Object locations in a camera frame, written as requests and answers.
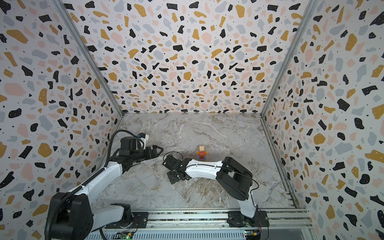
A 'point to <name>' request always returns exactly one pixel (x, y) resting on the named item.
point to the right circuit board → (252, 234)
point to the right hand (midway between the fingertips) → (170, 175)
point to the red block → (202, 157)
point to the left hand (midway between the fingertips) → (157, 148)
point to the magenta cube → (202, 152)
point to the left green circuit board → (124, 235)
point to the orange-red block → (202, 155)
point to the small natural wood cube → (201, 148)
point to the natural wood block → (206, 158)
